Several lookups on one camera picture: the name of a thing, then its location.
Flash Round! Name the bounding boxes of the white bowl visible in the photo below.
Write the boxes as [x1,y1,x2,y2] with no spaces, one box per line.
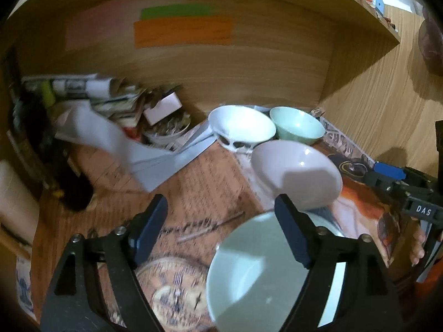
[208,105,277,153]

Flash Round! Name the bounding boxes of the newspaper print table mat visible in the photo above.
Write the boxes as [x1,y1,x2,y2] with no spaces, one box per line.
[16,109,421,332]

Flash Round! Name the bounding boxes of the dark glass bottle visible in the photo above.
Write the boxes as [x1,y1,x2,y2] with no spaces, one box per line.
[10,52,94,211]

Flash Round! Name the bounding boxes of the stack of papers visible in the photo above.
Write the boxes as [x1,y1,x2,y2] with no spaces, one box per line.
[92,86,149,128]

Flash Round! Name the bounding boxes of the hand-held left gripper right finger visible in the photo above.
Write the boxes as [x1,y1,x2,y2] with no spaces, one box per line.
[274,194,404,332]

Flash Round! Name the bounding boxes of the green bowl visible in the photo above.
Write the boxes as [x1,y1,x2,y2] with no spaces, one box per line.
[269,107,326,146]

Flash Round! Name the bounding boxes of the pink bowl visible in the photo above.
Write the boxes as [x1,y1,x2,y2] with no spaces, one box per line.
[250,141,343,210]

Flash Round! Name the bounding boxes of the green sticky note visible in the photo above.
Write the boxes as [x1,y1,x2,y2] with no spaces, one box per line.
[140,3,215,20]

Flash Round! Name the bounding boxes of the pink sticky note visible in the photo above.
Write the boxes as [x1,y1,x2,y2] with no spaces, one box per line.
[64,5,137,51]

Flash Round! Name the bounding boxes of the small bowl of trinkets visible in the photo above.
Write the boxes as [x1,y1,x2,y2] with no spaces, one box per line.
[147,116,192,151]

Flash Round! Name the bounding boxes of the person's right hand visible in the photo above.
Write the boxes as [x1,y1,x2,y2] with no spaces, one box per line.
[409,230,430,268]

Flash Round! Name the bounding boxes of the orange sticky note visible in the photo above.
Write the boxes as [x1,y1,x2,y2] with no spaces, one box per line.
[133,15,232,48]

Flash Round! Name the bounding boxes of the green plate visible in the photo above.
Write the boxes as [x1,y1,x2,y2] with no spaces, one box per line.
[207,211,347,332]

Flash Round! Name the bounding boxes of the small white box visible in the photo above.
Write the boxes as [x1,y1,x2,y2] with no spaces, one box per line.
[143,93,183,125]

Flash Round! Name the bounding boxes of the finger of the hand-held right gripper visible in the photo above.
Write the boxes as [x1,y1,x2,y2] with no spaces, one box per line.
[366,161,406,204]
[405,167,437,188]

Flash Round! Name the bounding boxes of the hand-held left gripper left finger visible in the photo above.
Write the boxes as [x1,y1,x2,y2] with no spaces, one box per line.
[41,194,169,332]

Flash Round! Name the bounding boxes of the white paper sheets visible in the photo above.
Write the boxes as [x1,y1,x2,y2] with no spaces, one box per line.
[55,105,217,192]

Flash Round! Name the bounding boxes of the white plate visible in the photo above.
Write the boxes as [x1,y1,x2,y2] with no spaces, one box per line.
[325,261,347,326]

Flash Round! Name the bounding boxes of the wooden shelf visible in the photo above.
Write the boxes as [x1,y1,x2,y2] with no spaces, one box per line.
[310,0,402,47]

